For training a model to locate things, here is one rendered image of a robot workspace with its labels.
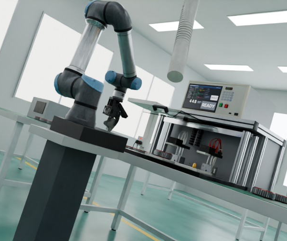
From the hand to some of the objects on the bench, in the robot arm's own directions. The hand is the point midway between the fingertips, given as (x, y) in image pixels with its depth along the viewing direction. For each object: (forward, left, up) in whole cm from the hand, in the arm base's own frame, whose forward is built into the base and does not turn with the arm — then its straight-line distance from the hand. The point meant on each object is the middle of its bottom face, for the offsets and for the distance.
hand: (110, 130), depth 199 cm
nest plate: (+11, -55, -6) cm, 57 cm away
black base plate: (+15, -44, -9) cm, 47 cm away
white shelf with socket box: (+87, +34, -15) cm, 95 cm away
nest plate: (+16, -32, -7) cm, 36 cm away
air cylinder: (+30, -34, -8) cm, 46 cm away
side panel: (+47, -83, -10) cm, 96 cm away
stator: (+16, -32, -6) cm, 36 cm away
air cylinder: (+26, -58, -7) cm, 64 cm away
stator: (+36, -96, -8) cm, 103 cm away
